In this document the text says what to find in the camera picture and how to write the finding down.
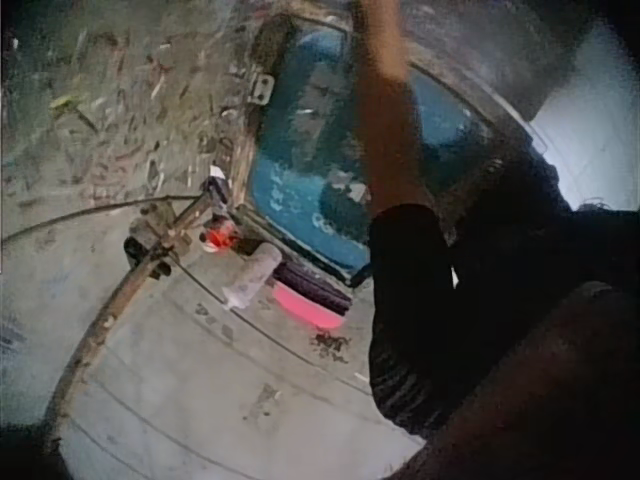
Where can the black ribbed rubber piece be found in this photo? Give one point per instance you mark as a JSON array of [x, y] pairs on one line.
[[315, 290]]

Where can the pink plastic object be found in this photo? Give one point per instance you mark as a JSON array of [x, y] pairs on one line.
[[307, 307]]

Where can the blue metal-framed panel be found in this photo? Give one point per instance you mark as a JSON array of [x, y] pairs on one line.
[[320, 165]]

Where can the red glowing tool part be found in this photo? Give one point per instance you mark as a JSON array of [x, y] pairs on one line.
[[220, 235]]

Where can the rusty metal clamp stand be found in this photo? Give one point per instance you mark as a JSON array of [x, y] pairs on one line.
[[160, 240]]

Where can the grey metal hinge bracket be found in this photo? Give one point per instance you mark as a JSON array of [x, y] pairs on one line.
[[261, 87]]

